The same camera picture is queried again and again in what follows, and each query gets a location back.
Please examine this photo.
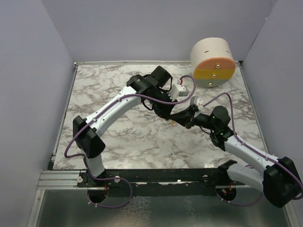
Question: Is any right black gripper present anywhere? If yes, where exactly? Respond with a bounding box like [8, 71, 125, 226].
[170, 105, 217, 131]

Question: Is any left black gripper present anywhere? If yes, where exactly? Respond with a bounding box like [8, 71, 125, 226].
[150, 88, 178, 121]

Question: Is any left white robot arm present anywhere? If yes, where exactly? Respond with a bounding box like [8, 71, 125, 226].
[73, 66, 172, 187]

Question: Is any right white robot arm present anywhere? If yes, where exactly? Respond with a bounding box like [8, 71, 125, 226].
[169, 105, 303, 208]

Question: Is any round tricolour drawer cabinet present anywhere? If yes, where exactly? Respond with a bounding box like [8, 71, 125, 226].
[190, 37, 236, 88]

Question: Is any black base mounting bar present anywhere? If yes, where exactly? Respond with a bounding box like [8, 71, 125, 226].
[48, 163, 247, 197]

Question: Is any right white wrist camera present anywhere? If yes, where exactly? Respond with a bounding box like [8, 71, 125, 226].
[190, 96, 204, 112]

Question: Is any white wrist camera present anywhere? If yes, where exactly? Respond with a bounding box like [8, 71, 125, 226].
[190, 96, 204, 112]
[168, 84, 189, 101]

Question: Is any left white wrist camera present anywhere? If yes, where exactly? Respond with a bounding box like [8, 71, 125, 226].
[168, 84, 189, 101]

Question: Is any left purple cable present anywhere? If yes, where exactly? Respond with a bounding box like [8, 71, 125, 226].
[64, 75, 196, 209]

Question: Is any purple cable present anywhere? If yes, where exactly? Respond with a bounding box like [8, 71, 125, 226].
[202, 92, 303, 206]
[64, 75, 196, 209]

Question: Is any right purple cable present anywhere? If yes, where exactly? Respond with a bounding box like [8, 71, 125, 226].
[202, 92, 303, 206]

